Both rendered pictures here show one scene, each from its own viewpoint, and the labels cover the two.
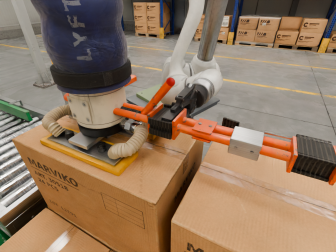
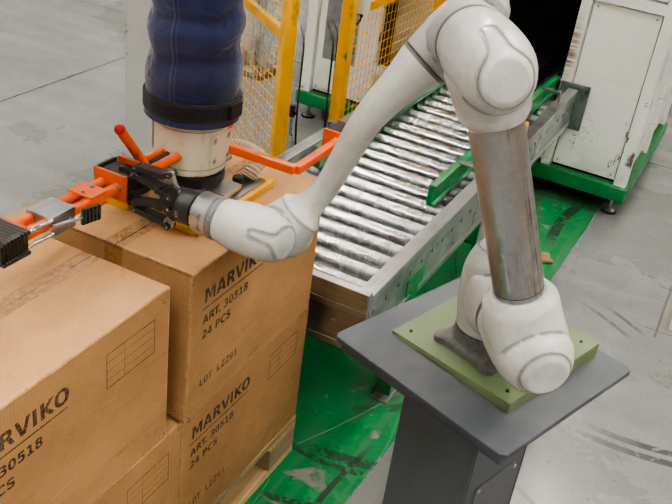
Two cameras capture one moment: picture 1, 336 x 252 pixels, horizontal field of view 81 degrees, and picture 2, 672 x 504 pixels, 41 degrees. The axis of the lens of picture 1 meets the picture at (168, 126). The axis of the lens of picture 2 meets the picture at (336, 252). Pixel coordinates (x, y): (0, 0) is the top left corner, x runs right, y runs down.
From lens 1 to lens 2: 1.99 m
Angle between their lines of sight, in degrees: 71
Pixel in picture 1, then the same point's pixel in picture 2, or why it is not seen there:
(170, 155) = (118, 232)
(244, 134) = (52, 205)
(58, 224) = not seen: hidden behind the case
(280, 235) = not seen: outside the picture
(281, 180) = (33, 310)
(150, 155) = (124, 219)
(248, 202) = (14, 273)
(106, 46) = (155, 70)
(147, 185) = not seen: hidden behind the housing
